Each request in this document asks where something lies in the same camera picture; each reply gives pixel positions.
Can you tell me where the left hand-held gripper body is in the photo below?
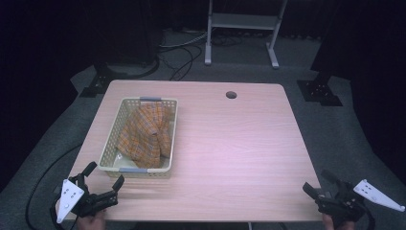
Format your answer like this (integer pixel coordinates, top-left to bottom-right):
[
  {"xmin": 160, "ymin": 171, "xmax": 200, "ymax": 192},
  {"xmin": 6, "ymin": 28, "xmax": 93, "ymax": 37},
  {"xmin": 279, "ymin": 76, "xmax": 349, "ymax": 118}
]
[{"xmin": 56, "ymin": 173, "xmax": 120, "ymax": 224}]

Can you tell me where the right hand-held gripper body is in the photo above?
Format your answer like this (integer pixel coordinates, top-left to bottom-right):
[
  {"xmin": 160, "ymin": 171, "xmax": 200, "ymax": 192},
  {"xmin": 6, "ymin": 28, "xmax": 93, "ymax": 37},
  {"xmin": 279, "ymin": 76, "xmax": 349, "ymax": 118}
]
[{"xmin": 313, "ymin": 178, "xmax": 406, "ymax": 225}]

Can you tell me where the cream perforated plastic basket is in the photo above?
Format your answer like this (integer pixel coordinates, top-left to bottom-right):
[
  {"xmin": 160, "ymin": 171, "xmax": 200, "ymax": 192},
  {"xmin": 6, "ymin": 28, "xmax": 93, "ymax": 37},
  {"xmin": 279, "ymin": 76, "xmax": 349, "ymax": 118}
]
[{"xmin": 97, "ymin": 96, "xmax": 179, "ymax": 179}]

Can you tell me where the orange plaid shirt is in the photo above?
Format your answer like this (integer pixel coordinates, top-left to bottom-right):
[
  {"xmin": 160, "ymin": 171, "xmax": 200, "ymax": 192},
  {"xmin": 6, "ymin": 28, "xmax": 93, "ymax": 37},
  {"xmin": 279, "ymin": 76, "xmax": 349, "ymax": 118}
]
[{"xmin": 116, "ymin": 101, "xmax": 175, "ymax": 170}]

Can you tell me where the person's left hand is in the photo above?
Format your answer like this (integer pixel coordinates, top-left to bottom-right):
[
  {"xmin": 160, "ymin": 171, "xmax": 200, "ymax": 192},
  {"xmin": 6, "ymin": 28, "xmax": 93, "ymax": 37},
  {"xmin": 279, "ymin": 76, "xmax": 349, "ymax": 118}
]
[{"xmin": 76, "ymin": 208, "xmax": 107, "ymax": 230}]

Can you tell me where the person's right hand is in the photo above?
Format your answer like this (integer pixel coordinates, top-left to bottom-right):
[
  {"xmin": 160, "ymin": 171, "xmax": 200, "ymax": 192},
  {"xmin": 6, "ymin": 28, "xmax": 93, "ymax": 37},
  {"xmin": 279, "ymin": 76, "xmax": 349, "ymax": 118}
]
[{"xmin": 322, "ymin": 214, "xmax": 355, "ymax": 230}]

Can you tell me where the black stand base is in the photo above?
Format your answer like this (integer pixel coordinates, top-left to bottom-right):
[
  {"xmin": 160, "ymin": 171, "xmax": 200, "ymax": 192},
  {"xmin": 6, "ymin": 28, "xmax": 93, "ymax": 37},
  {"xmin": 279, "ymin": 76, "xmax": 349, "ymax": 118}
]
[
  {"xmin": 79, "ymin": 61, "xmax": 129, "ymax": 99},
  {"xmin": 296, "ymin": 68, "xmax": 344, "ymax": 108}
]

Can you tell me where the white metal stand with shelf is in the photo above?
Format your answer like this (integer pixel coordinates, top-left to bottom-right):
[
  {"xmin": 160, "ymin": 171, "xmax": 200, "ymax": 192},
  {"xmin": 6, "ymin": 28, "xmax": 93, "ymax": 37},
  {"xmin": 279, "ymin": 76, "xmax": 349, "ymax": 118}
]
[{"xmin": 204, "ymin": 0, "xmax": 288, "ymax": 70}]

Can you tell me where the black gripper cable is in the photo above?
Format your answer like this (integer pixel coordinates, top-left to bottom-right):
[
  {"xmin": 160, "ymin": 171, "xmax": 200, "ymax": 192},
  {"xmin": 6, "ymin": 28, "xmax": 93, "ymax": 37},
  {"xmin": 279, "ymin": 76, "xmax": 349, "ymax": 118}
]
[{"xmin": 363, "ymin": 207, "xmax": 376, "ymax": 230}]

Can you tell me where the black floor cable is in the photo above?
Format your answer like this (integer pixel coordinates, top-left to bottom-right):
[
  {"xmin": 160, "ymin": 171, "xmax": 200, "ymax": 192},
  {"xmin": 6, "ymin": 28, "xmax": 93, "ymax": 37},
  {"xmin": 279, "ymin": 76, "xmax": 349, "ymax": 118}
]
[{"xmin": 25, "ymin": 144, "xmax": 83, "ymax": 230}]

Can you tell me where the black looped cable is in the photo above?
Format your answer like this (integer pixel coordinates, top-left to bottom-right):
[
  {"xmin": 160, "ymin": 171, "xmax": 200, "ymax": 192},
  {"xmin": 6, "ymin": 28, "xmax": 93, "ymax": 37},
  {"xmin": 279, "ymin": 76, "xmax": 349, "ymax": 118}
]
[{"xmin": 159, "ymin": 44, "xmax": 205, "ymax": 81}]

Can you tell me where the white cable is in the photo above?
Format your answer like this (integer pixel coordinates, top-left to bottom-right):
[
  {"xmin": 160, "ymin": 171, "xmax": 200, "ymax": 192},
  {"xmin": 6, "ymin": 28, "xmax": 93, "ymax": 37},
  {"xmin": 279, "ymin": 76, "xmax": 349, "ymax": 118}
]
[{"xmin": 159, "ymin": 32, "xmax": 209, "ymax": 50}]

